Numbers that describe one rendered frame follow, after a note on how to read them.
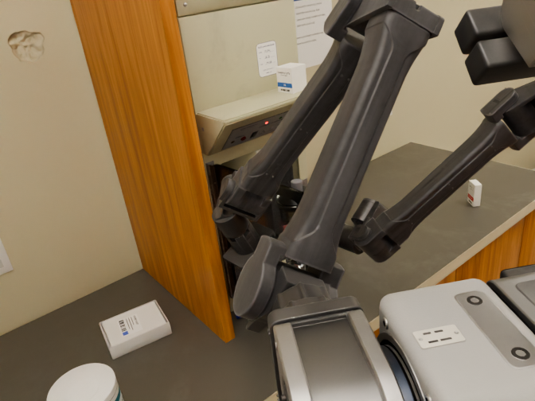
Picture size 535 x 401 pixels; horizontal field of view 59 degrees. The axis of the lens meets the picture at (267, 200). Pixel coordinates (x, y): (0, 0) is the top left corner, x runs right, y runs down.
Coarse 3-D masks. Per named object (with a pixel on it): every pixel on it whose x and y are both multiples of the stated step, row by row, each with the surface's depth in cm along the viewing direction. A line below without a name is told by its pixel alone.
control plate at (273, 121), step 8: (264, 120) 108; (272, 120) 111; (280, 120) 114; (240, 128) 104; (248, 128) 107; (256, 128) 110; (264, 128) 113; (232, 136) 106; (240, 136) 109; (248, 136) 112; (256, 136) 114; (232, 144) 110
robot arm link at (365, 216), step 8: (368, 200) 108; (360, 208) 109; (368, 208) 108; (376, 208) 106; (384, 208) 107; (360, 216) 107; (368, 216) 106; (376, 216) 106; (360, 224) 101; (352, 232) 103; (360, 232) 100; (368, 232) 99; (352, 240) 103; (360, 240) 100
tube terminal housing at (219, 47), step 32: (288, 0) 113; (192, 32) 100; (224, 32) 105; (256, 32) 110; (288, 32) 116; (192, 64) 102; (224, 64) 107; (256, 64) 113; (192, 96) 105; (224, 96) 110; (224, 160) 115
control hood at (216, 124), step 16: (256, 96) 113; (272, 96) 112; (288, 96) 110; (208, 112) 105; (224, 112) 104; (240, 112) 102; (256, 112) 103; (272, 112) 107; (208, 128) 104; (224, 128) 100; (208, 144) 107; (224, 144) 108
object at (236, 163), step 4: (252, 152) 124; (256, 152) 124; (240, 156) 124; (244, 156) 124; (248, 156) 124; (252, 156) 124; (232, 160) 124; (236, 160) 124; (240, 160) 124; (244, 160) 124; (224, 164) 125; (228, 164) 125; (232, 164) 124; (236, 164) 124; (240, 164) 124; (244, 164) 124; (232, 168) 124; (236, 168) 124
